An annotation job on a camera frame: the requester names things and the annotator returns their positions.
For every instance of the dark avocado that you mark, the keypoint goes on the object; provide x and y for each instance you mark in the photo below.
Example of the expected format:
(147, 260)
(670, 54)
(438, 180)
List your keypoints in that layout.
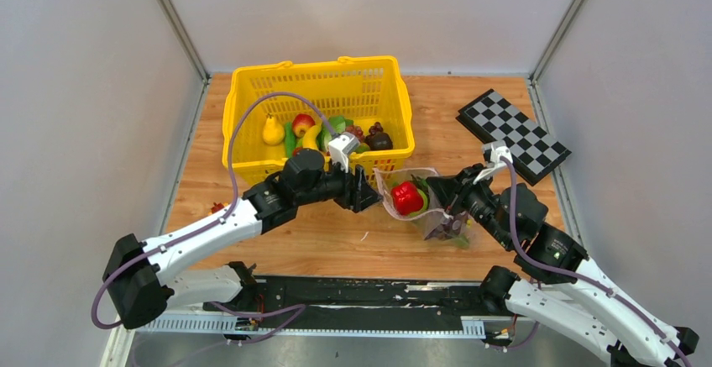
(377, 138)

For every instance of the white slotted cable duct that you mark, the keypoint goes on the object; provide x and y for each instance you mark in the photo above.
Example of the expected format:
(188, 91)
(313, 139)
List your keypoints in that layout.
(331, 322)

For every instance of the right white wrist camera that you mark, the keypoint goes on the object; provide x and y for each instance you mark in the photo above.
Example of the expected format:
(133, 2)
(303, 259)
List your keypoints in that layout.
(497, 157)

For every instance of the folded black chessboard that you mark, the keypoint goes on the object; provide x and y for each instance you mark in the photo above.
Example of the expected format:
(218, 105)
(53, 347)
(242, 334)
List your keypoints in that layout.
(490, 117)

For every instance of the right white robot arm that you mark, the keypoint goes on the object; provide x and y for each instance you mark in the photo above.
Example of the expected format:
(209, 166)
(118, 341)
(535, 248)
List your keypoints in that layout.
(600, 316)

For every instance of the green apple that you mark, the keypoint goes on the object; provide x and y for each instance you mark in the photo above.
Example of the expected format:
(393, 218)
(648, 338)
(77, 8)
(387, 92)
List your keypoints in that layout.
(422, 201)

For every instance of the single yellow banana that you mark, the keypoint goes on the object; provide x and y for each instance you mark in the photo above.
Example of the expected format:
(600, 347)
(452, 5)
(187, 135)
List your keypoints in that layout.
(311, 137)

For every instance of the green cucumber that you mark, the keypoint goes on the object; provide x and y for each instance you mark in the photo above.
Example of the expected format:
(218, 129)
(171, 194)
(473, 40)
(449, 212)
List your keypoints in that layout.
(289, 140)

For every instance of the yellow pear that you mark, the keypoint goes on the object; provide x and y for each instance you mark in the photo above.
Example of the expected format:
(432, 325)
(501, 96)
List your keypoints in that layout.
(273, 132)

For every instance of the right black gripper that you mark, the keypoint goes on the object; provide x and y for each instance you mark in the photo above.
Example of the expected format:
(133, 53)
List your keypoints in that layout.
(447, 187)

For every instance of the red bell pepper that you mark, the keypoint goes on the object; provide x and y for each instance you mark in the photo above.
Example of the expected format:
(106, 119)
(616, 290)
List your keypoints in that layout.
(404, 198)

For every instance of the clear zip top bag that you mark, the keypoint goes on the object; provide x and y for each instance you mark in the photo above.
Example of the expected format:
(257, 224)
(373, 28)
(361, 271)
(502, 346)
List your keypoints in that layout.
(385, 180)

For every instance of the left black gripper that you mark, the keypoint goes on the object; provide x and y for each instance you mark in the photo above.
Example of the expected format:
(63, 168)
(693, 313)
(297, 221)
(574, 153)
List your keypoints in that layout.
(358, 193)

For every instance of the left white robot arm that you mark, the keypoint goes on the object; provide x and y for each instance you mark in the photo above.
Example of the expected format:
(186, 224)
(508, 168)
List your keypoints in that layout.
(138, 273)

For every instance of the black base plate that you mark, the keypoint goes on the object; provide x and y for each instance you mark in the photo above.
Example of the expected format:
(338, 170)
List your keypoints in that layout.
(274, 292)

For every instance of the colourful toy block car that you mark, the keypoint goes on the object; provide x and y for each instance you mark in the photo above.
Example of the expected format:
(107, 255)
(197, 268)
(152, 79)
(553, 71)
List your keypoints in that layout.
(216, 207)

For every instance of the green lettuce head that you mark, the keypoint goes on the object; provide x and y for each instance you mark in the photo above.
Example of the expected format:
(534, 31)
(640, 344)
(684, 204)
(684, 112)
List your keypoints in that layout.
(336, 124)

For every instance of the yellow plastic basket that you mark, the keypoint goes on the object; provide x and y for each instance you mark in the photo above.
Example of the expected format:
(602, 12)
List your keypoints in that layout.
(363, 89)

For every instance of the red apple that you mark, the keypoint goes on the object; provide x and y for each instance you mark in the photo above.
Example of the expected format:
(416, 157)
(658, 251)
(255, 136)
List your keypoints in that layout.
(301, 124)

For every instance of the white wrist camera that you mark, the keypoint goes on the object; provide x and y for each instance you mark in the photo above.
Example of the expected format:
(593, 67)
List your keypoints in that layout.
(497, 157)
(340, 148)

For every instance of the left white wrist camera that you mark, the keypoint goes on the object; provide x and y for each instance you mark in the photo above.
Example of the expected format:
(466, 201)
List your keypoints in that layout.
(340, 148)

